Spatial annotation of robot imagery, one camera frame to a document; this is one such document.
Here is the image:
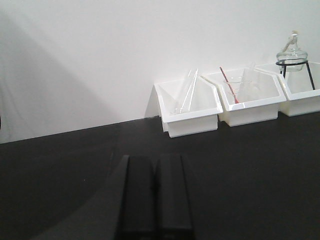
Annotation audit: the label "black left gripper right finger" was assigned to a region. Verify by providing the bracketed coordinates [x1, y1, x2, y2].
[155, 154, 194, 240]

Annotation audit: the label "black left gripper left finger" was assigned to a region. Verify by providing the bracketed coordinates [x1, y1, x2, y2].
[102, 155, 156, 240]

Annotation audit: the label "small beaker in bin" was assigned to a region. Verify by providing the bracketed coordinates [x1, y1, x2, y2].
[223, 76, 246, 105]

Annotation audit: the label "clear glass tubes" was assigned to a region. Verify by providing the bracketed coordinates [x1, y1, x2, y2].
[171, 68, 199, 115]

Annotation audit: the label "left white storage bin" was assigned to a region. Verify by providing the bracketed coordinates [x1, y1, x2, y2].
[154, 77, 223, 138]

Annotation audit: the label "white storage bin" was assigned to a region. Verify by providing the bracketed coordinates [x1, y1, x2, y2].
[201, 68, 286, 127]
[254, 60, 320, 117]
[154, 77, 223, 138]

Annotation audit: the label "middle white storage bin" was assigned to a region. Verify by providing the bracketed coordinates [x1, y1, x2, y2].
[201, 68, 286, 127]

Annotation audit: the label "clear glass funnel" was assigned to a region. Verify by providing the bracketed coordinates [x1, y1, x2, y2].
[239, 62, 258, 102]

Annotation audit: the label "right white storage bin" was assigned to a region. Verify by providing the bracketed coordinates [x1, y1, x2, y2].
[254, 60, 320, 117]

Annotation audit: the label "glass alcohol lamp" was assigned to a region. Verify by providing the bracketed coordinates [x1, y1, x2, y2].
[276, 30, 308, 72]

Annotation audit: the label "black wire tripod stand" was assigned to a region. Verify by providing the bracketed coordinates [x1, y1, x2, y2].
[275, 58, 316, 90]

